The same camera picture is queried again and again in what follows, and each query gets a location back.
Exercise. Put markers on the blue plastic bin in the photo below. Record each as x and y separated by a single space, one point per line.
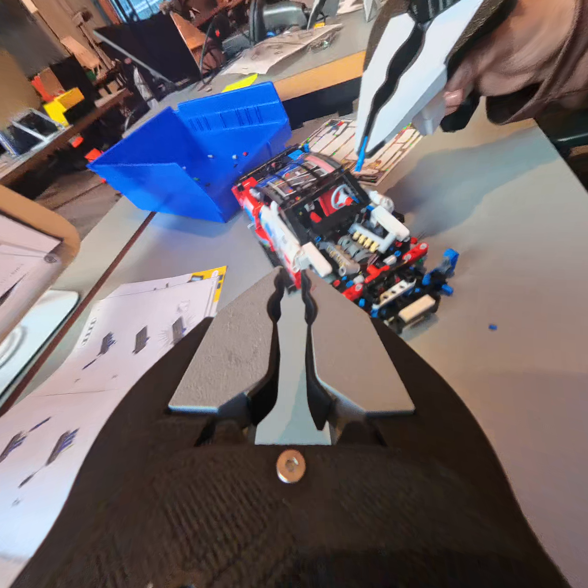
183 151

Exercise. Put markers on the open instruction booklet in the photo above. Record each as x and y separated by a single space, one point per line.
69 390

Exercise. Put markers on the yellow bin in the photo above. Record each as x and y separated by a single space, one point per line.
62 104

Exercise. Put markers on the blue toy brick pin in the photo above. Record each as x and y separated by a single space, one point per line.
361 154

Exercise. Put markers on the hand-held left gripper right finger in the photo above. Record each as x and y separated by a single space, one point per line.
363 367

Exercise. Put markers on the tan desk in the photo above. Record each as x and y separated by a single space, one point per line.
321 78

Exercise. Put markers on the yellow paper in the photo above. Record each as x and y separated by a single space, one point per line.
240 82

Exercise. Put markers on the loose small brick pieces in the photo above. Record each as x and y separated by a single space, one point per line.
236 158

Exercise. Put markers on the grey office chair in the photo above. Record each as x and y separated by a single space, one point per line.
275 20

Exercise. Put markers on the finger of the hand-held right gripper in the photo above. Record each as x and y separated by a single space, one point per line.
422 59
386 69

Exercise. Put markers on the grey desk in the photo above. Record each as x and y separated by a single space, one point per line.
505 252
105 257

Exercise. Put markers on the holographic sticker sheet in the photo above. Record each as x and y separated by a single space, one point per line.
390 151

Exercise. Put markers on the paper sheet with drawings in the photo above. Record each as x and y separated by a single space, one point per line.
280 48

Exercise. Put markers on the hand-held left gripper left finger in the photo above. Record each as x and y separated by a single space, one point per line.
225 363

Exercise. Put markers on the printed instruction sheet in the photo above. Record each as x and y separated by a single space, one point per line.
23 257

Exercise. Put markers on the black monitor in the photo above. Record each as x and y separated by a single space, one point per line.
151 46

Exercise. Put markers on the person's right hand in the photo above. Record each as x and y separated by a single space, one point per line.
452 96

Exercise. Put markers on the toy brick race car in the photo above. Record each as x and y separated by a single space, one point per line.
330 206

